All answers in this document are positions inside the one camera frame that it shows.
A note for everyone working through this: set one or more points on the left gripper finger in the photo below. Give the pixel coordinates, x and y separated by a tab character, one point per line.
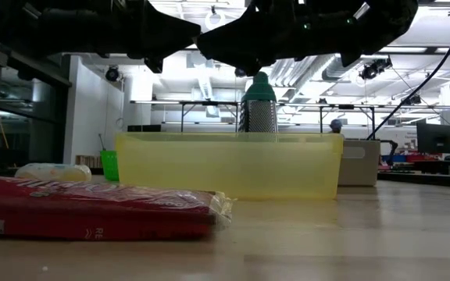
170	27

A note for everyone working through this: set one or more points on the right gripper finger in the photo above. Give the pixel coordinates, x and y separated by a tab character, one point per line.
229	35

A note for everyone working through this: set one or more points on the white donut with sprinkles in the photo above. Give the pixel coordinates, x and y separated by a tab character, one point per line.
53	171

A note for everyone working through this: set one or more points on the red popcorn packet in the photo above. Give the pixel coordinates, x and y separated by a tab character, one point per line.
92	210

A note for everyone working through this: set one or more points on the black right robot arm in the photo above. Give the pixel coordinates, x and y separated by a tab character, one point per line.
389	19

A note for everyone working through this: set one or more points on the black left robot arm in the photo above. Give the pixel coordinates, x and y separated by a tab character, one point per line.
22	19

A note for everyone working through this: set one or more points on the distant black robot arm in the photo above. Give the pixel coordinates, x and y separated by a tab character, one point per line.
393	146

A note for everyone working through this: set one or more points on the black ceiling spotlight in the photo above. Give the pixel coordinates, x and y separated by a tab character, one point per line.
373	69
112	73
414	100

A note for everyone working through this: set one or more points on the person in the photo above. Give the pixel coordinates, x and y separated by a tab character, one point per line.
336	125

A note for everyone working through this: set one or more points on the black flat case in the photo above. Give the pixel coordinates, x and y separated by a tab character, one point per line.
143	128

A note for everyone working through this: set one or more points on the yellow translucent plastic bin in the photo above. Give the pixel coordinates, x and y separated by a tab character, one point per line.
229	168

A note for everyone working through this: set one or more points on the wooden crate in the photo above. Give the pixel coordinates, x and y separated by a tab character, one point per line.
88	161

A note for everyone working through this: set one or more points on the green plastic mesh basket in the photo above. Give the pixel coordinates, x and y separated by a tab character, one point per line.
109	166

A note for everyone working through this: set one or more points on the grey plastic bin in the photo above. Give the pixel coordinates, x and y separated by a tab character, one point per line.
361	168

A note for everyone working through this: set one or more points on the black desktop monitor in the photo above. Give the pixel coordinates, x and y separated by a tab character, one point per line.
436	138

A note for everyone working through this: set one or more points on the red crate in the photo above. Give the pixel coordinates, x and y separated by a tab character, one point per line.
420	157

